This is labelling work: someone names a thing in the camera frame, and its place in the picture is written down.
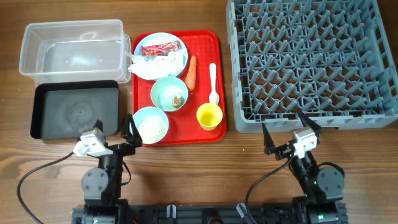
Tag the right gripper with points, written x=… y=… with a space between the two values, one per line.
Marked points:
x=286 y=149

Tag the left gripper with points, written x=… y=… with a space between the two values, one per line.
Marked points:
x=127 y=149

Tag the white rice grains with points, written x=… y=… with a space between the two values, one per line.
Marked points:
x=152 y=129

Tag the light blue bowl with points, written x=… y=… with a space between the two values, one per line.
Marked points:
x=149 y=111

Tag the mint green bowl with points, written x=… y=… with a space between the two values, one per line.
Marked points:
x=164 y=90

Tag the brown food scrap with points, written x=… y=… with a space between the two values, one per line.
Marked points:
x=177 y=102

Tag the white tissue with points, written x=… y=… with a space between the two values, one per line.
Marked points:
x=154 y=68

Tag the yellow plastic cup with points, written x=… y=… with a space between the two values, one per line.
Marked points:
x=209 y=115

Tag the orange carrot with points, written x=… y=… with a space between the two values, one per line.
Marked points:
x=190 y=79

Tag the red snack wrapper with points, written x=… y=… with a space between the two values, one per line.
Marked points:
x=160 y=49

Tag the light blue plate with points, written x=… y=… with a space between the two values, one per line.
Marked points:
x=161 y=38

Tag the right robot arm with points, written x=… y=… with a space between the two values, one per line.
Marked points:
x=322 y=184

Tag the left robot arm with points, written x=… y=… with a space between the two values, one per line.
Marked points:
x=102 y=185

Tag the grey dishwasher rack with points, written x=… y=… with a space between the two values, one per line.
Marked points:
x=328 y=59

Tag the black plastic tray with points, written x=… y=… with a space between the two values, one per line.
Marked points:
x=66 y=110

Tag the red serving tray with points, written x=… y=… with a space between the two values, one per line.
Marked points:
x=183 y=125

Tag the white plastic spoon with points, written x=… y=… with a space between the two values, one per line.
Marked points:
x=214 y=96

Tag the clear plastic bin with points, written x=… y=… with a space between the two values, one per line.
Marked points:
x=76 y=51

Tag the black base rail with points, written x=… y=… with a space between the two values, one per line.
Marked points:
x=211 y=214

